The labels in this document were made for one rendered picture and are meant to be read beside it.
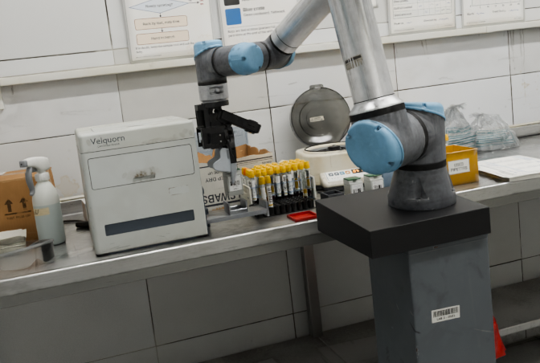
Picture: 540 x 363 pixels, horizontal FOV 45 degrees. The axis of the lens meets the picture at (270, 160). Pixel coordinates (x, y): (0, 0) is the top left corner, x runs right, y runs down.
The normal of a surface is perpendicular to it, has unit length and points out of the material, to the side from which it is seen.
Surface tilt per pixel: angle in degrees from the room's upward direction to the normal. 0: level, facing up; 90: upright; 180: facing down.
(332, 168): 90
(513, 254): 90
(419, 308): 90
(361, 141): 99
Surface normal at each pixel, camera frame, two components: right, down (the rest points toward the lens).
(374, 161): -0.63, 0.33
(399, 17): 0.33, 0.17
